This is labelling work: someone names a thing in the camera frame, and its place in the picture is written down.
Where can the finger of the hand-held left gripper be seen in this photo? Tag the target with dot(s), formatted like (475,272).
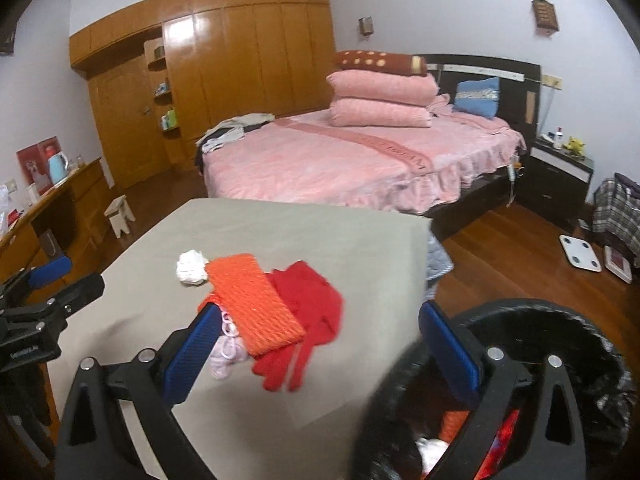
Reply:
(50,270)
(77,292)

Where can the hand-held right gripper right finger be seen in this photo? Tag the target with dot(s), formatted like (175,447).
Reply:
(450,350)

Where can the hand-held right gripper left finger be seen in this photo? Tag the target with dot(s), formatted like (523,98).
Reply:
(192,355)

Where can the orange knobby mat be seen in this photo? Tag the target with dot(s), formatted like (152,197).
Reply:
(255,305)
(454,425)

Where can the white tissue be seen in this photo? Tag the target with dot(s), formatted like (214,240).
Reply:
(192,267)

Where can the red glove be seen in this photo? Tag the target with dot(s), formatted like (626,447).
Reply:
(310,300)
(505,435)

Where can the white paper scrap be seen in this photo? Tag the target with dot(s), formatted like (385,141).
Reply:
(432,455)

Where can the black lined trash bin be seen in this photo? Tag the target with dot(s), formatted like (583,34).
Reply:
(612,395)

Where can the wooden desk cabinet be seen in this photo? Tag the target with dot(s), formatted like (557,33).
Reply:
(85,195)

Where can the small wooden stool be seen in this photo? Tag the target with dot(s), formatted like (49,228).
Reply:
(119,212)

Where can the grey quilted cloth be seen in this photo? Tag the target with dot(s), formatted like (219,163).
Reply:
(439,260)

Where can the light blue kettle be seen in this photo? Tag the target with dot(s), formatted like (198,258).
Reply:
(58,169)

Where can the red box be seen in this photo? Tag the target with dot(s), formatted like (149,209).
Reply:
(35,160)

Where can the wooden door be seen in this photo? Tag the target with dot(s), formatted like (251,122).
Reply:
(130,130)

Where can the white bathroom scale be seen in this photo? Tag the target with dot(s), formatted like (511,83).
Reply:
(580,254)

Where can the dark garment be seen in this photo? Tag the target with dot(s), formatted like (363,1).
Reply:
(199,160)

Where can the scale with dark red centre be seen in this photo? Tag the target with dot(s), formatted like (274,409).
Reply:
(618,264)

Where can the dark nightstand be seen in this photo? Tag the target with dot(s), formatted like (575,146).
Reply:
(555,190)

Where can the green bottle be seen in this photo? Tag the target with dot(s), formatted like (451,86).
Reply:
(171,119)

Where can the bed with pink cover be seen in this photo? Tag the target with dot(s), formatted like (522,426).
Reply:
(350,170)

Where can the plaid cloth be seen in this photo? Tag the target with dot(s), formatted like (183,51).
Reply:
(617,215)

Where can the light crumpled clothes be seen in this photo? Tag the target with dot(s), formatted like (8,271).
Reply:
(235,130)

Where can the white lotion bottle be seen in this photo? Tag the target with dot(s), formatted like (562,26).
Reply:
(558,139)

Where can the yellow plush toy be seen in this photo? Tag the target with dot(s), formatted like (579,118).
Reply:
(575,146)

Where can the lower pink pillow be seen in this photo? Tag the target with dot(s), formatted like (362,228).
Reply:
(380,114)

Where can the pink pillow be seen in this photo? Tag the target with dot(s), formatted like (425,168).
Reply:
(380,87)
(380,114)

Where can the dark hoodie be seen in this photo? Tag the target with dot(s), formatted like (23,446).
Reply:
(627,179)

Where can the blue cushion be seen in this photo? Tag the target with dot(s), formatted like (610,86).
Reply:
(476,97)

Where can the upper pink pillow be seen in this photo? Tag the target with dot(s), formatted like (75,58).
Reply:
(380,87)

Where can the wooden wardrobe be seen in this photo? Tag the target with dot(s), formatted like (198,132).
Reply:
(260,60)

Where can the brown dotted bolster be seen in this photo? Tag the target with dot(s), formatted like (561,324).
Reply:
(375,62)

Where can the dark bed frame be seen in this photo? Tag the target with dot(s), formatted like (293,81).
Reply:
(520,90)

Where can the cream wall socket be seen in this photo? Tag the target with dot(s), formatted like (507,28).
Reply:
(552,80)

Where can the brown wall lamp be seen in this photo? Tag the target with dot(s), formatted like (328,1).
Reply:
(366,25)
(545,15)

